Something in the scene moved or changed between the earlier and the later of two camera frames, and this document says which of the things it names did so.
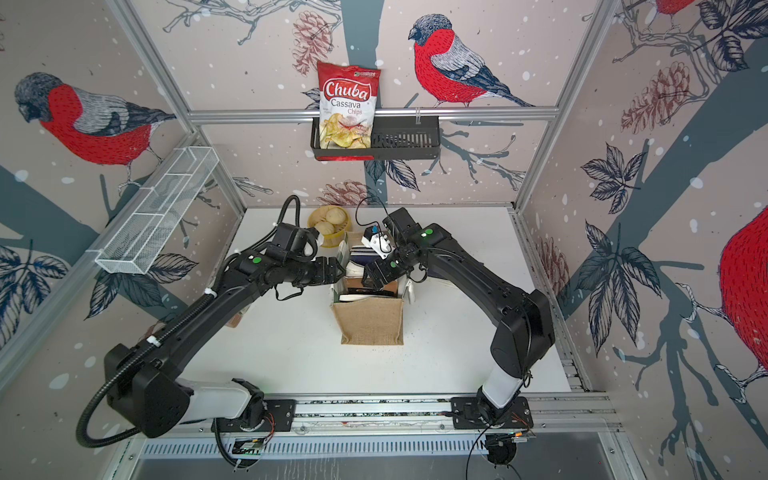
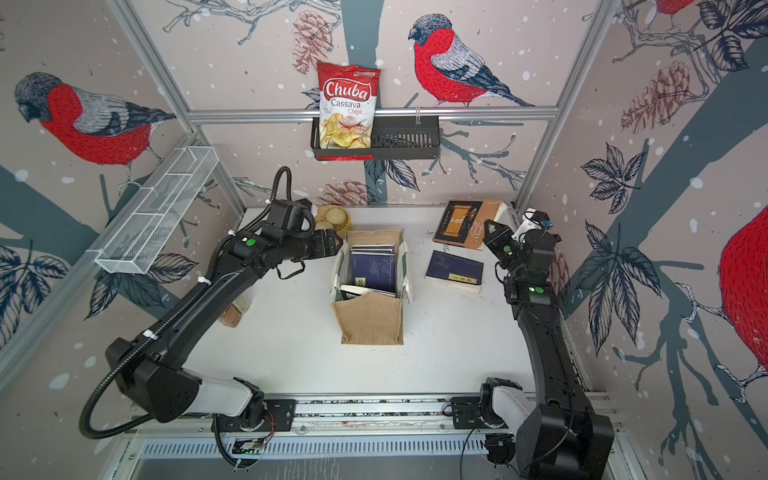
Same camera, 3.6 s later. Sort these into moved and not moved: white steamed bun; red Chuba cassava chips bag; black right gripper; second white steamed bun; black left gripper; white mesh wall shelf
Moved: black left gripper; black right gripper
Not moved: white mesh wall shelf; white steamed bun; red Chuba cassava chips bag; second white steamed bun
